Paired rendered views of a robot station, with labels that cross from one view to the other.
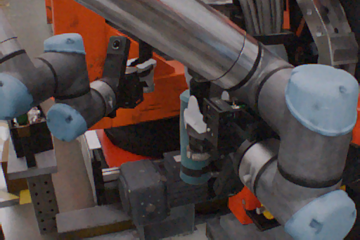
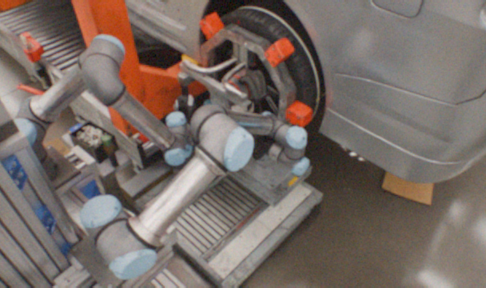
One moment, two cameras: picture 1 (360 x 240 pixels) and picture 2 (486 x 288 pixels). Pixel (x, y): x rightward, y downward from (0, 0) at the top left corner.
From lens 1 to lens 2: 108 cm
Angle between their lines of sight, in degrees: 31
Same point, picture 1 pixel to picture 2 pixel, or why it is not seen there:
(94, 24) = (134, 73)
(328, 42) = (284, 91)
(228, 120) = (259, 138)
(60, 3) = not seen: hidden behind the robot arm
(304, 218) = (296, 168)
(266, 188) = (282, 160)
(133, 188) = not seen: hidden behind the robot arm
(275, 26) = (263, 90)
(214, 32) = (262, 125)
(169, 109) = not seen: hidden behind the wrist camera
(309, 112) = (295, 145)
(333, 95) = (301, 140)
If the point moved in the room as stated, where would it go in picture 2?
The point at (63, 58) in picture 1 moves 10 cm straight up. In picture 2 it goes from (183, 128) to (180, 109)
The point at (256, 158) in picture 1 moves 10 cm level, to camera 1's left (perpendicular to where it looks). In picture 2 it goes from (275, 151) to (252, 159)
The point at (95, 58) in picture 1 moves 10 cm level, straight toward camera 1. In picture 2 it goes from (138, 91) to (148, 101)
